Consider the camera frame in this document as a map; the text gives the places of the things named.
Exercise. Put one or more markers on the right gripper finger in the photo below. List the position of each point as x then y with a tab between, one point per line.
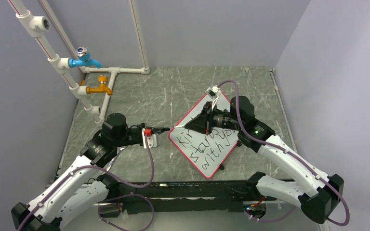
202	116
197	124

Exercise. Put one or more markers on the white pvc pipe frame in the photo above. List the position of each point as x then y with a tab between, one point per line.
93	99

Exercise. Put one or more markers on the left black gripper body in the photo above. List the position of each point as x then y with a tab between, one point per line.
133	134

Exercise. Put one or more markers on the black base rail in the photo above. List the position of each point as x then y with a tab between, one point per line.
178	196

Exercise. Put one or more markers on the blue faucet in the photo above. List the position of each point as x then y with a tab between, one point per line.
83	59

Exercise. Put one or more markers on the pink-framed whiteboard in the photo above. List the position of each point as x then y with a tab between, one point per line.
204	152

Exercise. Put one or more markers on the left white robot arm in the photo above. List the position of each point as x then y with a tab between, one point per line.
87	181

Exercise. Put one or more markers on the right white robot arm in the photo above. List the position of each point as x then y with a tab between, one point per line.
315	192

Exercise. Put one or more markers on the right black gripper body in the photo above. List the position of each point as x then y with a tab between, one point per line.
209	119

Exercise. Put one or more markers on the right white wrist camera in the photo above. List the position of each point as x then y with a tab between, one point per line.
214	93

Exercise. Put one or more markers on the orange faucet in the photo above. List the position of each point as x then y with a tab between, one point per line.
102	88

